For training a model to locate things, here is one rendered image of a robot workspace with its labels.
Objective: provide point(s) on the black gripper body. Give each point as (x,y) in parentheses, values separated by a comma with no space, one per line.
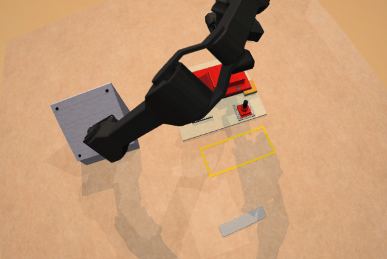
(247,63)

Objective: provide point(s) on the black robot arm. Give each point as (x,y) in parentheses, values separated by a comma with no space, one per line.
(178,97)

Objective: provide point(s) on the grey flat bar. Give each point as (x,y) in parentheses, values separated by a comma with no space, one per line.
(242,221)

